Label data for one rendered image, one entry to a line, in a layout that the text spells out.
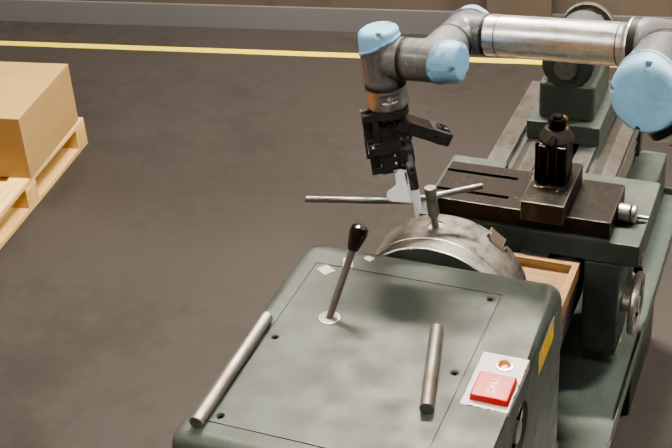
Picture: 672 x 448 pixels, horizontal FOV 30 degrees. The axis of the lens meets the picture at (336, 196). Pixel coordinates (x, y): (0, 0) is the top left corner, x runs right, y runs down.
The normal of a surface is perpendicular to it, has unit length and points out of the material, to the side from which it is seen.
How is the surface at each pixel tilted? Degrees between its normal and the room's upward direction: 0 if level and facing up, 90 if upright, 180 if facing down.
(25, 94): 0
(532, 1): 90
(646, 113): 84
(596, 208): 0
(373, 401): 0
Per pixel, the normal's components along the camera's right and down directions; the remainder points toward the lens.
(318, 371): -0.06, -0.85
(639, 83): -0.57, 0.37
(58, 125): 0.98, 0.06
